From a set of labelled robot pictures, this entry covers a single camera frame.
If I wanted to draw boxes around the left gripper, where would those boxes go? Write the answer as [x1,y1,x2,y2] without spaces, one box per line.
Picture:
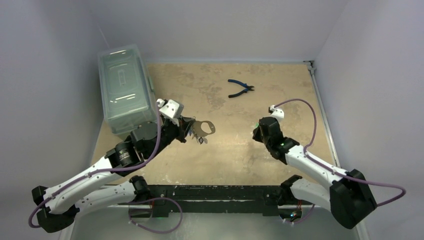
[146,114,195,160]

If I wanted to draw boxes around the metal keyring plate with keys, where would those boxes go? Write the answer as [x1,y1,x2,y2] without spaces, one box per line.
[188,120,216,145]

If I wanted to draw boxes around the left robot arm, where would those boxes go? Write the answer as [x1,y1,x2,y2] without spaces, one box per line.
[28,114,196,233]

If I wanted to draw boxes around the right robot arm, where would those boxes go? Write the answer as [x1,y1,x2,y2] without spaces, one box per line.
[252,116,378,229]

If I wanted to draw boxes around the translucent plastic storage box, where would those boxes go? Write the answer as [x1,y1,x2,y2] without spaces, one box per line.
[97,44,157,135]

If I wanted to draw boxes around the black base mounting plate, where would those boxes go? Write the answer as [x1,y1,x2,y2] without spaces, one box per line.
[130,185,299,218]

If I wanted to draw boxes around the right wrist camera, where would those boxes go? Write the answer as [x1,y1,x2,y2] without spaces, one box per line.
[268,105,285,122]

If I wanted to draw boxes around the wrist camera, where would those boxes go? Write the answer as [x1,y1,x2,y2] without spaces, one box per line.
[156,98,184,126]
[268,105,285,122]

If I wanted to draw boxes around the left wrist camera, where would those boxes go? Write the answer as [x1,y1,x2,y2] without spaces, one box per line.
[156,98,184,126]

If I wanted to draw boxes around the blue handled pliers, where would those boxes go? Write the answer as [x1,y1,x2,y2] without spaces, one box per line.
[227,78,256,99]

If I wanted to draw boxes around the right side aluminium rail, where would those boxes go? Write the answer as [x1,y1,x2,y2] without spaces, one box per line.
[303,60,340,167]

